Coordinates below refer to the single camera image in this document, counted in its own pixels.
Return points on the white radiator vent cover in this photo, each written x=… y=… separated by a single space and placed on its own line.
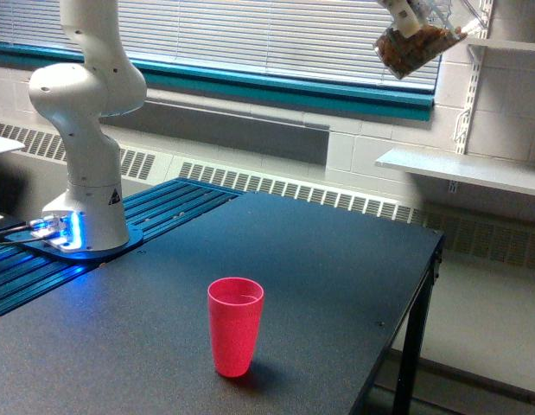
x=142 y=170

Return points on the white shelf bracket rail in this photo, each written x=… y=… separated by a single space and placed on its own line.
x=476 y=53

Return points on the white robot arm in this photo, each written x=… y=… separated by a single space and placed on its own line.
x=89 y=215

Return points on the clear plastic measuring cup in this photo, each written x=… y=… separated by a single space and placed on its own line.
x=444 y=14

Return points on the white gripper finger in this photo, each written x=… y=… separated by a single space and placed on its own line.
x=404 y=18

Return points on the brown nuts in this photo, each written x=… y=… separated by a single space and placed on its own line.
x=403 y=56

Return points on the white object at left edge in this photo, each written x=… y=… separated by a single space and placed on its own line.
x=8 y=145

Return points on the pink plastic cup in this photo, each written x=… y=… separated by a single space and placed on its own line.
x=235 y=307

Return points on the white wall shelf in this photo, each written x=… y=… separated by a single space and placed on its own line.
x=501 y=44
x=474 y=170

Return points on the black table leg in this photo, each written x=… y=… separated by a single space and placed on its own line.
x=414 y=338

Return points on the white window blinds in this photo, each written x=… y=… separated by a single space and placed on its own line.
x=312 y=40

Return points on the white upper wall shelf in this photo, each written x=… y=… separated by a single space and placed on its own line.
x=501 y=44

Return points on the blue round base plate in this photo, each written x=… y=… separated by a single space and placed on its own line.
x=107 y=253

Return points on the white lower wall shelf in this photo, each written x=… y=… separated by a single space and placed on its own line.
x=474 y=170

